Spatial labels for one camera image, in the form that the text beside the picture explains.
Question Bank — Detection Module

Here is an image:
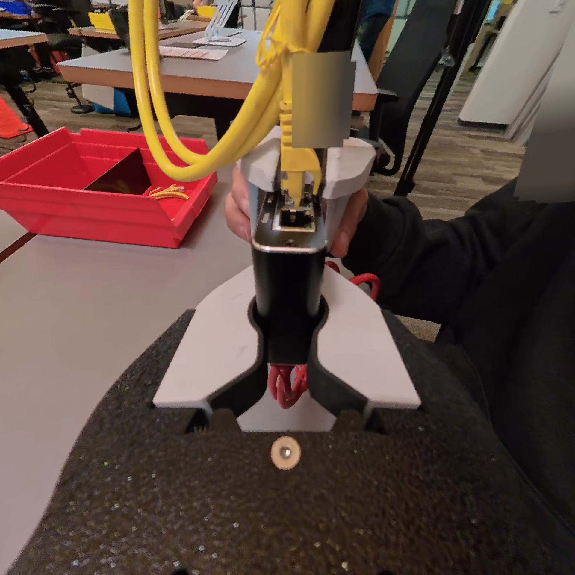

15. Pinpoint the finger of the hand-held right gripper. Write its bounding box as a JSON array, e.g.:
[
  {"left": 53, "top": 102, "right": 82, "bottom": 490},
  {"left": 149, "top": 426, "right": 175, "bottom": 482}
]
[
  {"left": 238, "top": 134, "right": 285, "bottom": 190},
  {"left": 320, "top": 137, "right": 378, "bottom": 200}
]

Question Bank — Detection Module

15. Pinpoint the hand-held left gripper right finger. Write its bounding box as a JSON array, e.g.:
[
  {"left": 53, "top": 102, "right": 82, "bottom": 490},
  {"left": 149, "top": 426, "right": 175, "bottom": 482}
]
[{"left": 308, "top": 265, "right": 424, "bottom": 429}]

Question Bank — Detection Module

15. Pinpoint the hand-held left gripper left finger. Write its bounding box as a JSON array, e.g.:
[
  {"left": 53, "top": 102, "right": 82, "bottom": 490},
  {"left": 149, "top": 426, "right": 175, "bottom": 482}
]
[{"left": 152, "top": 265, "right": 269, "bottom": 417}]

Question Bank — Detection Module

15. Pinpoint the red ethernet cable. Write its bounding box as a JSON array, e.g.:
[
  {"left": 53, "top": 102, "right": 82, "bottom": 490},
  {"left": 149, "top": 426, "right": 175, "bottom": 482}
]
[{"left": 269, "top": 261, "right": 382, "bottom": 410}]

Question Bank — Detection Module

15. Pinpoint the yellow ethernet cable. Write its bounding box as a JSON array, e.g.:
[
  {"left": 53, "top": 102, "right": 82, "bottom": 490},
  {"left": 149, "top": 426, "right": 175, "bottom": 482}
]
[
  {"left": 128, "top": 0, "right": 338, "bottom": 216},
  {"left": 147, "top": 183, "right": 190, "bottom": 201}
]

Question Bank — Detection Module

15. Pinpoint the black network switch box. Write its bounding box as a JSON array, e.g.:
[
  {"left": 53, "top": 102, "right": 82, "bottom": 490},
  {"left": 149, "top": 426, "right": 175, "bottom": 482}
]
[{"left": 251, "top": 191, "right": 328, "bottom": 364}]

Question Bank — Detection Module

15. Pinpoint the red plastic bin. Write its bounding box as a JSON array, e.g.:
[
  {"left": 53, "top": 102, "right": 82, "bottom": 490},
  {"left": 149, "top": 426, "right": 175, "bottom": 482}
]
[{"left": 0, "top": 127, "right": 219, "bottom": 249}]

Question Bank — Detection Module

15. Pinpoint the person's right hand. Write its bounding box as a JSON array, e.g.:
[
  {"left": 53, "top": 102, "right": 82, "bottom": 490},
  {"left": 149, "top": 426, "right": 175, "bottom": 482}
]
[{"left": 225, "top": 166, "right": 370, "bottom": 259}]

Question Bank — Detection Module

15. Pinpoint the wood-edged office table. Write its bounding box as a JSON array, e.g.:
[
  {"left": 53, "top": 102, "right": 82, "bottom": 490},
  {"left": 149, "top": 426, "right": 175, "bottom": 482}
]
[{"left": 57, "top": 29, "right": 379, "bottom": 113}]

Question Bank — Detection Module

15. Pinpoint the stack of papers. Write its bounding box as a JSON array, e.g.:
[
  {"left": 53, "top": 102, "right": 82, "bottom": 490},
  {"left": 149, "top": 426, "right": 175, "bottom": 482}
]
[{"left": 159, "top": 37, "right": 248, "bottom": 61}]

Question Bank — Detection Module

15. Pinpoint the blue bag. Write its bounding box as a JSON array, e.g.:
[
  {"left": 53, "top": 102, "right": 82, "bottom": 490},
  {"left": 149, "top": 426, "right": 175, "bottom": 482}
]
[{"left": 92, "top": 87, "right": 135, "bottom": 117}]

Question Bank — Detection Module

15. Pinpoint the person's torso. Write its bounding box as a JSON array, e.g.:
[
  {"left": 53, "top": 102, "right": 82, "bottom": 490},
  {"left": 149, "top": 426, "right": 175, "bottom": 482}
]
[{"left": 431, "top": 198, "right": 575, "bottom": 531}]

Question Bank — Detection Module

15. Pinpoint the white paper sign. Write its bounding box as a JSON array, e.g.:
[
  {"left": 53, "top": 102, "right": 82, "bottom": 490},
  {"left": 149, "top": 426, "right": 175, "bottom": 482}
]
[{"left": 82, "top": 83, "right": 115, "bottom": 111}]

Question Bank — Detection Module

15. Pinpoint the orange traffic cone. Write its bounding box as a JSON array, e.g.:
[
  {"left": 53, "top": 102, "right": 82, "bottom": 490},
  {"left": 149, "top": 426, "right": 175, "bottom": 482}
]
[{"left": 0, "top": 96, "right": 34, "bottom": 140}]

